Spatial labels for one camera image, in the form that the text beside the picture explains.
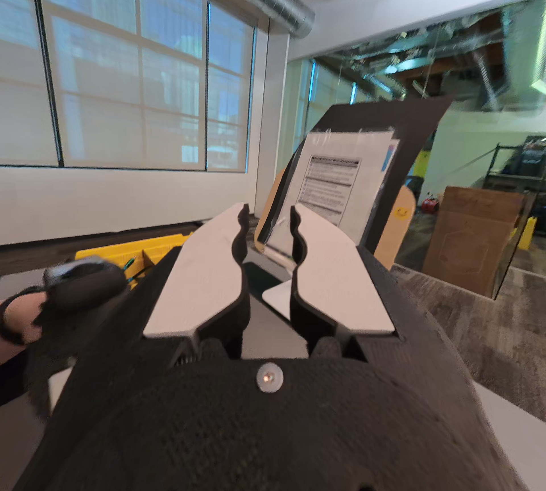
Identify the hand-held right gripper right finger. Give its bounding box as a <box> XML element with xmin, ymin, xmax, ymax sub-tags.
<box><xmin>290</xmin><ymin>203</ymin><xmax>396</xmax><ymax>336</ymax></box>

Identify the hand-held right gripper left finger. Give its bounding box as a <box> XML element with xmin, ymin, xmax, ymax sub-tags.
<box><xmin>143</xmin><ymin>202</ymin><xmax>251</xmax><ymax>340</ymax></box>

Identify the person's left hand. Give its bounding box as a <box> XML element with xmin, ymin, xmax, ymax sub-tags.
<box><xmin>0</xmin><ymin>293</ymin><xmax>47</xmax><ymax>366</ymax></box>

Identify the yellow plastic box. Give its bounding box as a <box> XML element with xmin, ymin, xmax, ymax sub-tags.
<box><xmin>75</xmin><ymin>233</ymin><xmax>195</xmax><ymax>291</ymax></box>

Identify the printed paper sheet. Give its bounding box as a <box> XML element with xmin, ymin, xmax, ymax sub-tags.
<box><xmin>266</xmin><ymin>128</ymin><xmax>402</xmax><ymax>246</ymax></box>

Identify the brown cardboard box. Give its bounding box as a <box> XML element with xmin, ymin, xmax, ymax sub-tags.
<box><xmin>421</xmin><ymin>186</ymin><xmax>527</xmax><ymax>297</ymax></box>

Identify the narrow window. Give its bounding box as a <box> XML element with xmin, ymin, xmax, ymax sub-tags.
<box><xmin>299</xmin><ymin>60</ymin><xmax>359</xmax><ymax>159</ymax></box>

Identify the yellow bollard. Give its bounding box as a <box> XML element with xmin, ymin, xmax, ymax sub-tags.
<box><xmin>518</xmin><ymin>216</ymin><xmax>537</xmax><ymax>250</ymax></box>

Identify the large window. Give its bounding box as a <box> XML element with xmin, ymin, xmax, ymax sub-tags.
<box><xmin>0</xmin><ymin>0</ymin><xmax>258</xmax><ymax>173</ymax></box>

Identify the black shelf rack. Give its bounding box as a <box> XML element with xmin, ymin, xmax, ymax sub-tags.
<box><xmin>484</xmin><ymin>135</ymin><xmax>546</xmax><ymax>202</ymax></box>

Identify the green tipped black wire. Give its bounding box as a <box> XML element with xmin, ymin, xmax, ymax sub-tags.
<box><xmin>121</xmin><ymin>256</ymin><xmax>154</xmax><ymax>287</ymax></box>

